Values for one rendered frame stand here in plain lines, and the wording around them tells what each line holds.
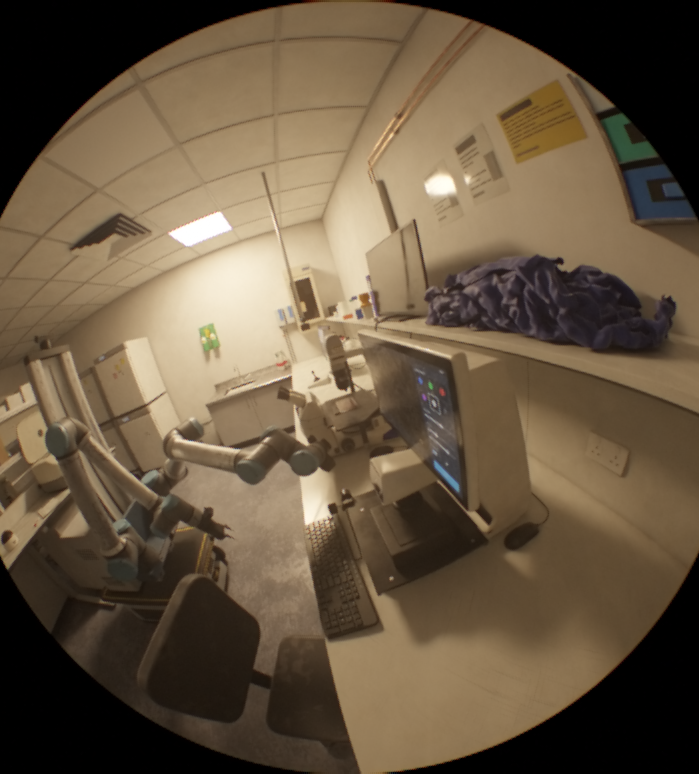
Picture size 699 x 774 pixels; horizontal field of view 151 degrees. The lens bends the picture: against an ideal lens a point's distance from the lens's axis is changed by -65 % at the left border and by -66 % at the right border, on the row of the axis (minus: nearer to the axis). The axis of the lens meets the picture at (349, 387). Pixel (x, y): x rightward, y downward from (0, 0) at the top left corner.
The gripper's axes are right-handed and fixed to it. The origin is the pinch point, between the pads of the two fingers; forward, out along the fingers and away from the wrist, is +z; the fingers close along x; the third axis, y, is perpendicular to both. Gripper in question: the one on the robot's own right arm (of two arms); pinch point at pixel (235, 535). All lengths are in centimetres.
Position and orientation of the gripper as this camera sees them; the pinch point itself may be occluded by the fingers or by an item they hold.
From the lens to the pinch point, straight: 136.1
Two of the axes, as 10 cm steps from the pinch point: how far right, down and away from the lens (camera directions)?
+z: 5.5, 6.7, 5.0
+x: 4.0, 3.1, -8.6
